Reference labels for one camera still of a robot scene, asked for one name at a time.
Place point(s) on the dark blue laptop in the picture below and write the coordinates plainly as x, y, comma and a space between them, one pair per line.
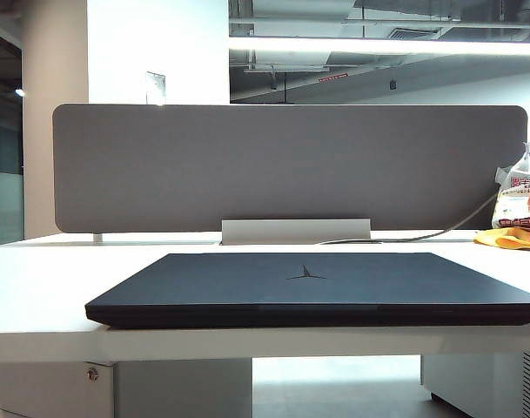
290, 298

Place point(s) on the grey fabric desk divider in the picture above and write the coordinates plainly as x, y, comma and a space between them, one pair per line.
247, 165

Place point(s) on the red ceiling sign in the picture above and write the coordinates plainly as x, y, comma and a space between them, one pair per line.
333, 77

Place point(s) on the long ceiling light strip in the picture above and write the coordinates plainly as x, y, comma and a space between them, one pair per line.
377, 45

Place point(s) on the white drawer cabinet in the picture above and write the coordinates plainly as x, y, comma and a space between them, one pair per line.
173, 387

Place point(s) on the ceiling air vent grille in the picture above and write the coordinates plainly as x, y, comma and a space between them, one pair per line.
414, 32

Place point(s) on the yellow cloth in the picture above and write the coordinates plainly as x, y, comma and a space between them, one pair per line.
499, 239

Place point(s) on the round silver drawer lock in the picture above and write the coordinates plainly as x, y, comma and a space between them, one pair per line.
91, 373

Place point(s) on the white printed plastic bag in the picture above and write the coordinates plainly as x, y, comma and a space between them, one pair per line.
514, 191

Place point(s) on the white vented cabinet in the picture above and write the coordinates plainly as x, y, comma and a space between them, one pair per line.
473, 383

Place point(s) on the round ceiling lamp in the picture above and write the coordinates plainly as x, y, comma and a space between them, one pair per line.
19, 92

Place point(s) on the hanging ceiling rail fixture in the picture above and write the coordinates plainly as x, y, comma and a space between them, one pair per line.
286, 68

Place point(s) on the paper notice on wall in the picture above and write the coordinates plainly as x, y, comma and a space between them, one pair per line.
156, 87

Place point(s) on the white divider bracket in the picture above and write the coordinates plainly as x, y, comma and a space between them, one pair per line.
98, 238

